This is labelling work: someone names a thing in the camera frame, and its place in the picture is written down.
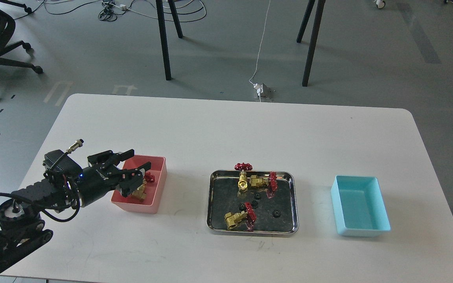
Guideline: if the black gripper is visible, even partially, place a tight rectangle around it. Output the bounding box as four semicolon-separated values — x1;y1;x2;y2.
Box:
77;149;151;208

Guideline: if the brass valve red handle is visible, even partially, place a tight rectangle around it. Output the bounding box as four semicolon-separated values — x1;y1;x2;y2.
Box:
130;172;155;201
234;163;253;195
249;171;278;192
224;202;257;231

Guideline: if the brass valve upright red handle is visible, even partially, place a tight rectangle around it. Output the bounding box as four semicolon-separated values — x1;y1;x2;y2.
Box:
234;163;253;195

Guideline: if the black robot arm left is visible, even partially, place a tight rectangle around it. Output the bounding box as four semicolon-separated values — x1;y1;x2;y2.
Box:
0;139;151;273

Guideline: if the white cable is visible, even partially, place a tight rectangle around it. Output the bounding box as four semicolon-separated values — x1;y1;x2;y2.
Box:
249;0;272;85

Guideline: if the black table leg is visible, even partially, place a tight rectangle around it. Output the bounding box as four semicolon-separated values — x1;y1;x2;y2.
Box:
156;0;183;81
296;0;326;87

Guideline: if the shiny metal tray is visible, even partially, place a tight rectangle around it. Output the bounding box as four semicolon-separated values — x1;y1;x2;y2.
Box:
207;170;298;236

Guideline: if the black table leg right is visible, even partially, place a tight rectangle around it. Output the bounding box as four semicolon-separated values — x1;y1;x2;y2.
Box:
296;0;326;87

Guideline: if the bundle of floor cables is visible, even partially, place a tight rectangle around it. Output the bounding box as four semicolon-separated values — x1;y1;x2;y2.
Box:
34;0;207;22

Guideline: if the blue plastic box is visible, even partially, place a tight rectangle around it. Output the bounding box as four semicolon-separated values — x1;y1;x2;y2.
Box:
331;175;391;237

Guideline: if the brass valve front red handle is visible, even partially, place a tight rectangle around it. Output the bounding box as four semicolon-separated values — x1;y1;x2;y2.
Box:
224;202;257;231

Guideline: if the black table leg left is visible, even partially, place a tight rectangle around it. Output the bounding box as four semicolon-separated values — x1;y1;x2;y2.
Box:
156;0;183;81

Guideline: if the white floor power socket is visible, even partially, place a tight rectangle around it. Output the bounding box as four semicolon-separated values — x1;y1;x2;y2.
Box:
253;83;273;102

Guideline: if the pink plastic box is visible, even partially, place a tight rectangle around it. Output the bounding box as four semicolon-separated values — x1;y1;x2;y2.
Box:
111;155;167;214

